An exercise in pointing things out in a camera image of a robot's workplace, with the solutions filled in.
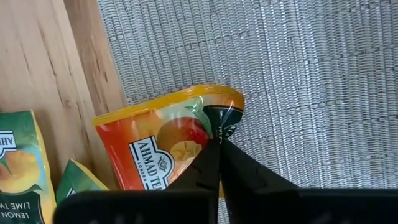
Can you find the orange mango tea bag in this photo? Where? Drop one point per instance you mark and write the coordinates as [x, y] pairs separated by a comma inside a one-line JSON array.
[[140, 130]]

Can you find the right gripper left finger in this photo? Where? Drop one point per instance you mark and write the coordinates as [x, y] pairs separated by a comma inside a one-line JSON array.
[[205, 171]]

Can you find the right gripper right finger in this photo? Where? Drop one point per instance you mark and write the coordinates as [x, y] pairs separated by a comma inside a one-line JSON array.
[[245, 177]]

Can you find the grey woven placemat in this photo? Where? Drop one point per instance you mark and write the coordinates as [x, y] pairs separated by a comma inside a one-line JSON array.
[[311, 62]]

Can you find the green lemon tea bag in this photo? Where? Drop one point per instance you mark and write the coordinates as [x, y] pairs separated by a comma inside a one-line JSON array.
[[77, 180], [21, 168]]

